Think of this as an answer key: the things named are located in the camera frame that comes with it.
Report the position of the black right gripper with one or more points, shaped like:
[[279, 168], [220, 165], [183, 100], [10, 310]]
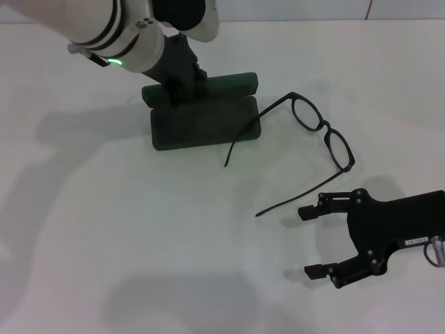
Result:
[[393, 222]]

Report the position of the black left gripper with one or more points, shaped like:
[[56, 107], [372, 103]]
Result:
[[175, 59]]

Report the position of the green glasses case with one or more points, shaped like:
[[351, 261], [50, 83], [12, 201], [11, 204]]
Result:
[[201, 128]]

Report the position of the black glasses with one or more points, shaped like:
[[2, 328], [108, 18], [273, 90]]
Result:
[[326, 125]]

